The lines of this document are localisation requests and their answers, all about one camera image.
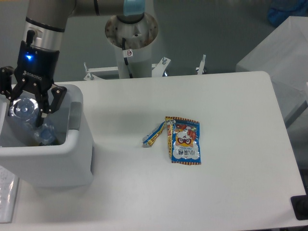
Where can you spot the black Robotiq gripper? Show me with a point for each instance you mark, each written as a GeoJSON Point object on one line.
{"type": "Point", "coordinates": [34, 74]}

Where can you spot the clear plastic water bottle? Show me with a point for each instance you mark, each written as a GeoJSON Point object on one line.
{"type": "Point", "coordinates": [24, 113]}

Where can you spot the blue snack bag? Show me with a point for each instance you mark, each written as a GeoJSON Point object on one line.
{"type": "Point", "coordinates": [182, 139]}

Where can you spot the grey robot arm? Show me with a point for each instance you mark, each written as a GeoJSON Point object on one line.
{"type": "Point", "coordinates": [40, 47]}

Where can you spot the white plastic trash can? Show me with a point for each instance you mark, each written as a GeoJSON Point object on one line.
{"type": "Point", "coordinates": [59, 153]}

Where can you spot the laminated paper sheet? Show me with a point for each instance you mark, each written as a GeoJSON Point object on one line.
{"type": "Point", "coordinates": [8, 191]}

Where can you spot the metal clamp bolt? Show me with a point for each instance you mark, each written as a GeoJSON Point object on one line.
{"type": "Point", "coordinates": [201, 68]}

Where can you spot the white side table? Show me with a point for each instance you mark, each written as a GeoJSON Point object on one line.
{"type": "Point", "coordinates": [283, 54]}

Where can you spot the blue object in background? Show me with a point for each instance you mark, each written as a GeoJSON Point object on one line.
{"type": "Point", "coordinates": [280, 10]}

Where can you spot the black device at table edge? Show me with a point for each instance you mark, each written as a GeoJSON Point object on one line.
{"type": "Point", "coordinates": [300, 206]}

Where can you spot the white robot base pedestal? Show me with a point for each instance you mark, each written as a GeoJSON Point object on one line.
{"type": "Point", "coordinates": [132, 38]}

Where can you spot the white mounting bracket with bolts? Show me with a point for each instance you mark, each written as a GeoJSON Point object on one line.
{"type": "Point", "coordinates": [158, 70]}

